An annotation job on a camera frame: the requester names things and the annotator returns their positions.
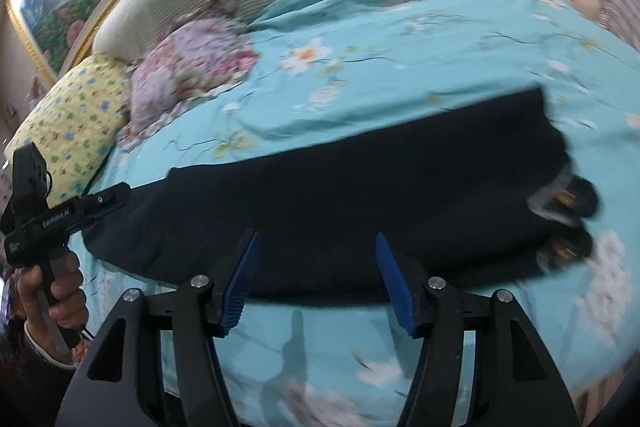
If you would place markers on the person's left hand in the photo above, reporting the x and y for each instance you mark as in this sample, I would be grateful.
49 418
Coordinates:
52 294

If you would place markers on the pink floral pillow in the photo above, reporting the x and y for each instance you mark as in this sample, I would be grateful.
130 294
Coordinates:
187 67

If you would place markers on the turquoise floral blanket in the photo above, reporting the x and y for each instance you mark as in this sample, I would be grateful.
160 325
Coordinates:
410 72

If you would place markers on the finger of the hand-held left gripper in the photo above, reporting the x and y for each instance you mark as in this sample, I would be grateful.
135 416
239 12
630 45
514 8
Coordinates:
107 199

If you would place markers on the person's left forearm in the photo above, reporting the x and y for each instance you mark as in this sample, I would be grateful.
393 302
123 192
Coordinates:
35 372

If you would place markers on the black pants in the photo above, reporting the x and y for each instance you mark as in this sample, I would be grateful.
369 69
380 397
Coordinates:
360 207

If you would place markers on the yellow floral pillow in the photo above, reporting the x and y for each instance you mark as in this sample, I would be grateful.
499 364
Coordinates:
70 127

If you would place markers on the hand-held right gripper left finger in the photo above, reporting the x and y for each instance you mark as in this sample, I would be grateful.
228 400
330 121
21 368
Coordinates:
240 279

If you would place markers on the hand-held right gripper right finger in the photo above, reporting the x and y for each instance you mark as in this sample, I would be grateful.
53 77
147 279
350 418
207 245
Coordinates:
395 279

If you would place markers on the striped cloth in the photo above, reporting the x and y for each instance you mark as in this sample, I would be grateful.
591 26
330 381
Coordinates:
619 7

